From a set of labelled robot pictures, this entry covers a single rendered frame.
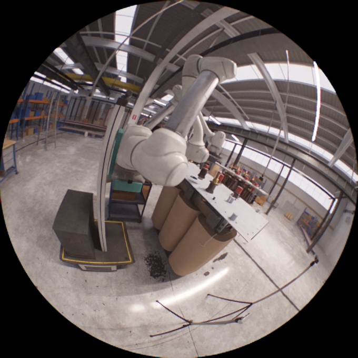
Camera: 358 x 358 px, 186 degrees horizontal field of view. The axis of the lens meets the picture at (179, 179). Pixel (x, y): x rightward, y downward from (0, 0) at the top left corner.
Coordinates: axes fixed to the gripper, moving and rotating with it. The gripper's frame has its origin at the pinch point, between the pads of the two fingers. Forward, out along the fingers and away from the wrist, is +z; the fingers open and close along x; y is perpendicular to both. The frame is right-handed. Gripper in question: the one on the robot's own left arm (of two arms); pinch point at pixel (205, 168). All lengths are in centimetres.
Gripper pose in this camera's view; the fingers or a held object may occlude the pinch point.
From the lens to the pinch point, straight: 103.7
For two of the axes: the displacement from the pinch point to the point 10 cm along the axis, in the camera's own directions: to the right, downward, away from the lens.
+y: -4.3, -4.7, 7.7
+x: -8.2, -1.7, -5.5
